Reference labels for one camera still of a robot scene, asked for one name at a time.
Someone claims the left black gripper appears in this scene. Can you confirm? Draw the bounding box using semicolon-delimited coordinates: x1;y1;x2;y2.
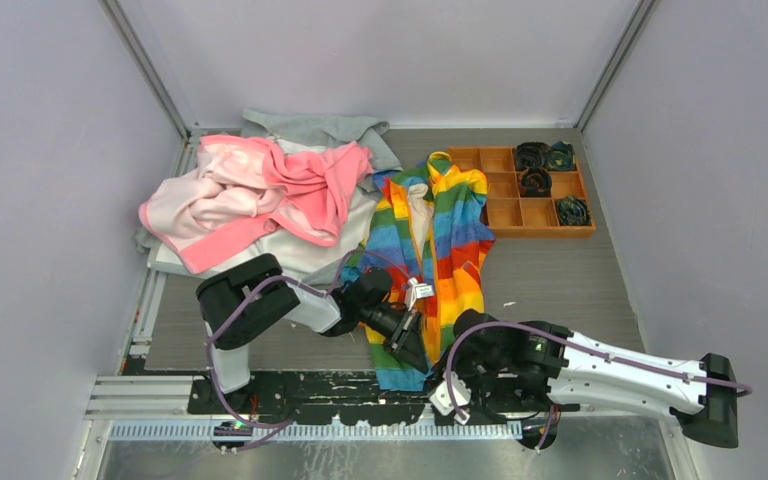
358;304;428;375

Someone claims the rainbow striped zip jacket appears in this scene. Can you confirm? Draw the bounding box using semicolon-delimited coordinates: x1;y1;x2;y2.
340;151;495;363

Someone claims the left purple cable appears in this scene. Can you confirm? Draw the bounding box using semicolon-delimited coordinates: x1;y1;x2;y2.
203;248;418;452

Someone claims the blue green rolled tie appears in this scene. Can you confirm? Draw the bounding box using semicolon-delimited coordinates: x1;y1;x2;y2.
555;195;591;226

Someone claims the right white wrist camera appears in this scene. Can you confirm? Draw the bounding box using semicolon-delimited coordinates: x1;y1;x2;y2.
429;374;471;425

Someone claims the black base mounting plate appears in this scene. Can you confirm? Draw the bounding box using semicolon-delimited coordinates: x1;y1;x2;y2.
225;370;548;426

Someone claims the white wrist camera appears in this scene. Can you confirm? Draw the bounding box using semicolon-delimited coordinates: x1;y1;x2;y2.
405;277;435;310
429;374;471;425

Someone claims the pink fleece garment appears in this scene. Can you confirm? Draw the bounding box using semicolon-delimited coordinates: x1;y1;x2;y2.
139;135;373;274

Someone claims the grey white garment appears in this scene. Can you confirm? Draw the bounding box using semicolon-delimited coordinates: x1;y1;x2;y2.
134;109;402;276

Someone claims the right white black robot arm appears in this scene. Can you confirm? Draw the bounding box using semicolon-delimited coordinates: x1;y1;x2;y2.
429;309;751;449

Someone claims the dark rolled tie back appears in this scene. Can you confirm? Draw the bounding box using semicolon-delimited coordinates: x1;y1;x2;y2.
513;142;551;171

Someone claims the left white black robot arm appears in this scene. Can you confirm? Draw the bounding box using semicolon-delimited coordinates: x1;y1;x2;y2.
196;254;431;413

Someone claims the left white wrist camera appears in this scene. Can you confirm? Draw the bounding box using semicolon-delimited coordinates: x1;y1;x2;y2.
405;277;435;310

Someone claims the silver slotted aluminium rail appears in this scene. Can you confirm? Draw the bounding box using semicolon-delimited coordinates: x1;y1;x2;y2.
109;419;522;443

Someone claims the orange compartment tray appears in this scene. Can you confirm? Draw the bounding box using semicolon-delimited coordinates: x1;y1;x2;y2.
448;146;596;238

